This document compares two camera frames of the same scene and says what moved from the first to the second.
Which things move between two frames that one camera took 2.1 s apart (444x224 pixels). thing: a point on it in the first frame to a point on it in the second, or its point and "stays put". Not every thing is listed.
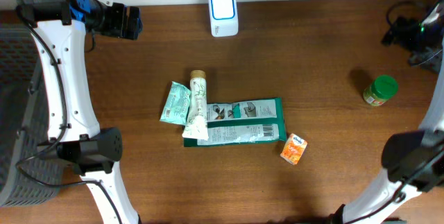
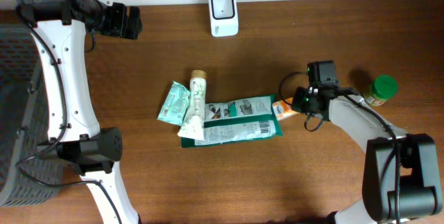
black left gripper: [128, 21] stays put
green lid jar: [381, 89] stays put
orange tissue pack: [293, 148] to [283, 109]
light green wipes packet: [176, 108] stays put
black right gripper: [403, 29] to [297, 91]
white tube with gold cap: [197, 127] stays put
